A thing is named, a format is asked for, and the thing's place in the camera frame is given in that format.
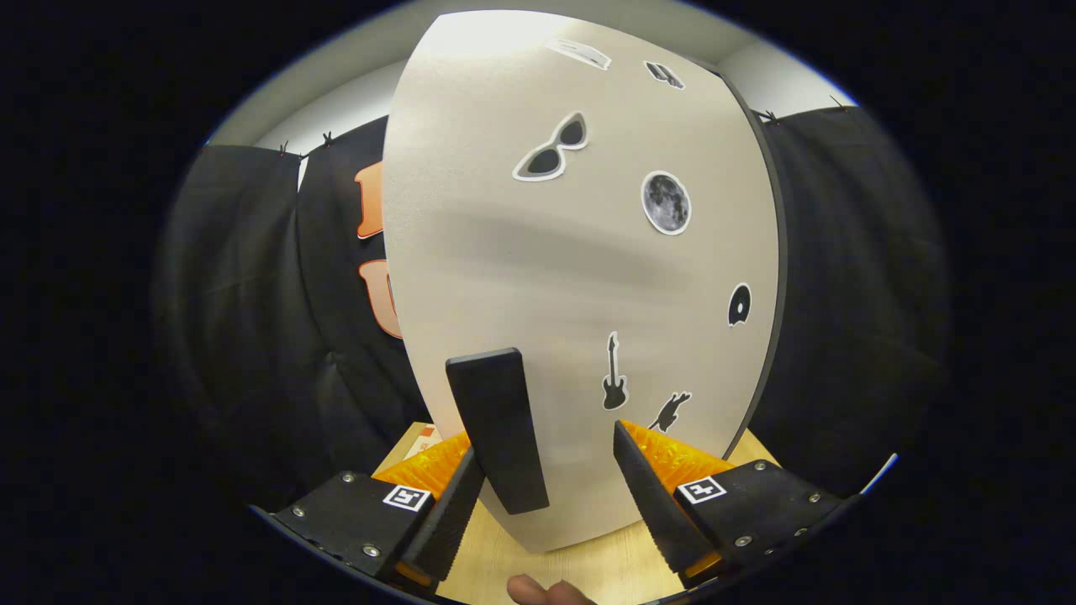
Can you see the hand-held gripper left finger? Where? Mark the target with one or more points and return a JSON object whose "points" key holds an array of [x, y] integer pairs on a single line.
{"points": [[445, 525]]}

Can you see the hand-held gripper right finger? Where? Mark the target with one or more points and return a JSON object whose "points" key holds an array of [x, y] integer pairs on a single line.
{"points": [[651, 504]]}

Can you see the beige shoe cabinet door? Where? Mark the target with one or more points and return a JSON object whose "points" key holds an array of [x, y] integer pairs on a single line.
{"points": [[521, 269]]}

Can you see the black backdrop cloth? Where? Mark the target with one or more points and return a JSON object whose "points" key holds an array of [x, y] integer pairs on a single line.
{"points": [[857, 294]]}

